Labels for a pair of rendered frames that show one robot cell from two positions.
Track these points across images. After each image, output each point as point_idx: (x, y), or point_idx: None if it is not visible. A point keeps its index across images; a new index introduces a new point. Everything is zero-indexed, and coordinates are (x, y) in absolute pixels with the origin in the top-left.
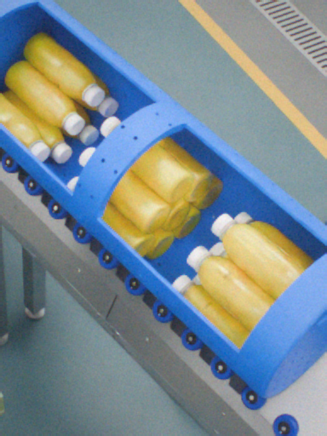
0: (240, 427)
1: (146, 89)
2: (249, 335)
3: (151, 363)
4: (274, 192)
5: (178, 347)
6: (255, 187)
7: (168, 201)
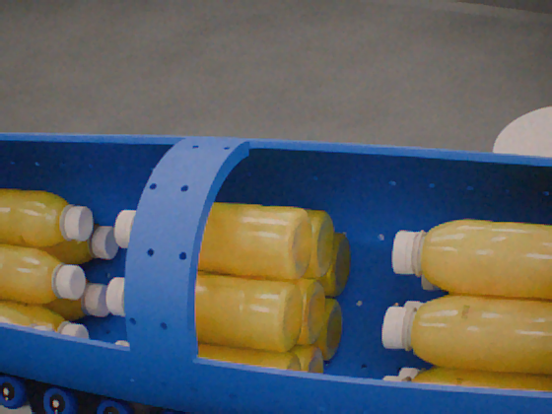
0: None
1: (155, 136)
2: None
3: None
4: (454, 150)
5: None
6: (403, 204)
7: (293, 274)
